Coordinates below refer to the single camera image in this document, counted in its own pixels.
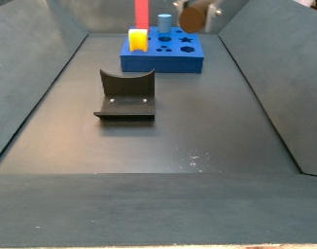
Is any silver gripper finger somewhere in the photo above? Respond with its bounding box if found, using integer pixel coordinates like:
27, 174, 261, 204
173, 0, 189, 12
204, 0, 222, 33

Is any brown cylinder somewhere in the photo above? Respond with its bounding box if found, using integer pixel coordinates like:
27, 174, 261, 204
179, 0, 213, 33

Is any light blue cylinder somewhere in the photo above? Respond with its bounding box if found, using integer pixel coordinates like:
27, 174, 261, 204
158, 14, 171, 33

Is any red rectangular block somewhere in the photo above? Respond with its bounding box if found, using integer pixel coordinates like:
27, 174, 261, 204
135, 0, 150, 29

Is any yellow arch block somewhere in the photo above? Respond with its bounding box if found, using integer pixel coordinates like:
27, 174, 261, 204
129, 28, 149, 52

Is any blue shape sorter block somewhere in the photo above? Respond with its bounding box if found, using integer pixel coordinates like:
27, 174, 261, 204
119, 26, 204, 73

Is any black curved stand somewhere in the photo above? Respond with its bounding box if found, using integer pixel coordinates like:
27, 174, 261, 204
94, 71, 157, 120

